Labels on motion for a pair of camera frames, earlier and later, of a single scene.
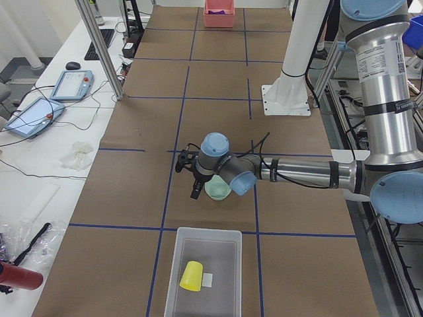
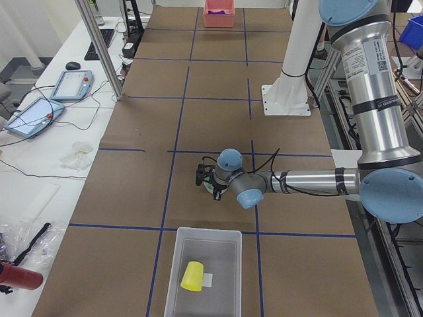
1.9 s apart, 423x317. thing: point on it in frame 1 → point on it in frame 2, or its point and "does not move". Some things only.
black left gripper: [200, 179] → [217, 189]
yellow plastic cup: [192, 278] does not move
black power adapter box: [129, 49] does not move
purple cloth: [219, 12] does not move
